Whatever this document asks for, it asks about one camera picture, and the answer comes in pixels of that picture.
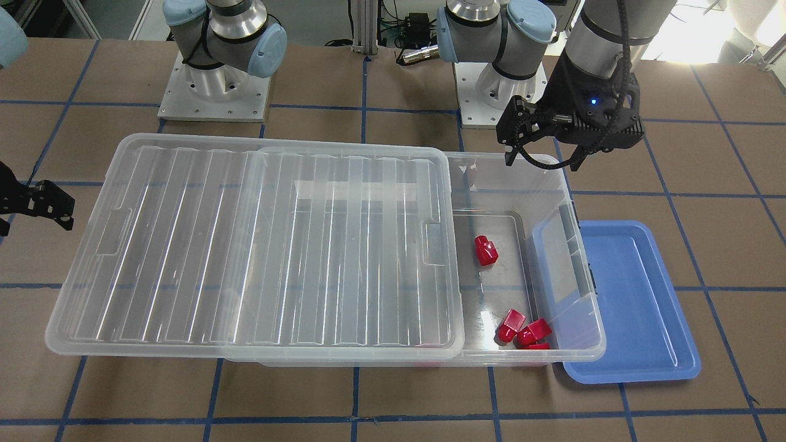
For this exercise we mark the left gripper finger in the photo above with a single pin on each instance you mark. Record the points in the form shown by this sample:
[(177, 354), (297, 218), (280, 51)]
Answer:
[(511, 154), (578, 157)]

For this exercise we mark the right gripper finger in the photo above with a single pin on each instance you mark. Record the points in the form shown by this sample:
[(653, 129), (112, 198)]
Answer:
[(67, 222)]

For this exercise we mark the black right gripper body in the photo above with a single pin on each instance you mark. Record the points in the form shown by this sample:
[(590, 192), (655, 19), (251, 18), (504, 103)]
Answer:
[(38, 199)]

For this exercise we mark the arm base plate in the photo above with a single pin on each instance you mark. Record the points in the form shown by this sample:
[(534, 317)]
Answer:
[(222, 94), (483, 93)]

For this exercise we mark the clear plastic box lid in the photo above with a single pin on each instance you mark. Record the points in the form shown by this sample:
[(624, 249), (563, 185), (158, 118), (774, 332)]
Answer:
[(148, 279)]

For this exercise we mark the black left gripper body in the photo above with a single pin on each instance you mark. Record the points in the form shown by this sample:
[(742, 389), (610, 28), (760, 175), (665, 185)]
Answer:
[(565, 86)]

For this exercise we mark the aluminium frame post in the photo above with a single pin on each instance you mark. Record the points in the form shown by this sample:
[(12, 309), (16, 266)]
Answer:
[(365, 24)]

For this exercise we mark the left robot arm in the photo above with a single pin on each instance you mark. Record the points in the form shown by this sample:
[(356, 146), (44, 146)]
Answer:
[(514, 36)]

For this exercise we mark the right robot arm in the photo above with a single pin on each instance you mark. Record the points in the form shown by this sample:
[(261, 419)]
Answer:
[(228, 51)]

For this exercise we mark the blue plastic tray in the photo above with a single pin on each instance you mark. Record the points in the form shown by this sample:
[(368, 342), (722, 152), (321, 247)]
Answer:
[(648, 337)]

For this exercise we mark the clear plastic storage box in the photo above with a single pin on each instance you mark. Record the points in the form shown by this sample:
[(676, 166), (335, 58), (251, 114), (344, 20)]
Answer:
[(540, 294)]

